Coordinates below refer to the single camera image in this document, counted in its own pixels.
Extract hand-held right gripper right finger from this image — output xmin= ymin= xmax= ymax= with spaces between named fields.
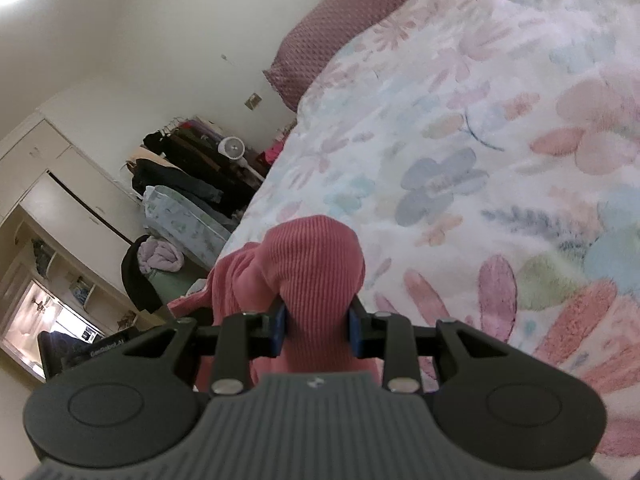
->
xmin=347 ymin=299 xmax=509 ymax=395

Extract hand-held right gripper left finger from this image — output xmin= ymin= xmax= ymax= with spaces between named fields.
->
xmin=120 ymin=304 xmax=288 ymax=396

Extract pink ribbed garment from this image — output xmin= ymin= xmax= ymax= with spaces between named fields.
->
xmin=167 ymin=214 xmax=386 ymax=393

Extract pink clothes pile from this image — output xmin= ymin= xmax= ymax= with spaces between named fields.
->
xmin=256 ymin=132 xmax=296 ymax=167

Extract rack of dark clothes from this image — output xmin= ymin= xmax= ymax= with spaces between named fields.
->
xmin=126 ymin=116 xmax=266 ymax=221

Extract black cloth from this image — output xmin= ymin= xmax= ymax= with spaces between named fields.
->
xmin=121 ymin=234 xmax=173 ymax=323

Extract lavender fleece cloth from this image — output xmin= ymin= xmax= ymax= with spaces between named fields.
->
xmin=137 ymin=237 xmax=186 ymax=276

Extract floral zip storage bag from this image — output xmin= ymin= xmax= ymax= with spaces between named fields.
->
xmin=142 ymin=185 xmax=233 ymax=268

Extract white built-in closet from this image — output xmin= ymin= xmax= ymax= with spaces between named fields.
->
xmin=0 ymin=110 xmax=166 ymax=381

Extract small white fan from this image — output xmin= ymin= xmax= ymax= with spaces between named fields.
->
xmin=217 ymin=136 xmax=266 ymax=181

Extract white floral fleece blanket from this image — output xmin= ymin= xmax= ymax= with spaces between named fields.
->
xmin=215 ymin=0 xmax=640 ymax=480

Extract mauve dotted pillow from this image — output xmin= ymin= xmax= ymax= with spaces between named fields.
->
xmin=263 ymin=0 xmax=443 ymax=112

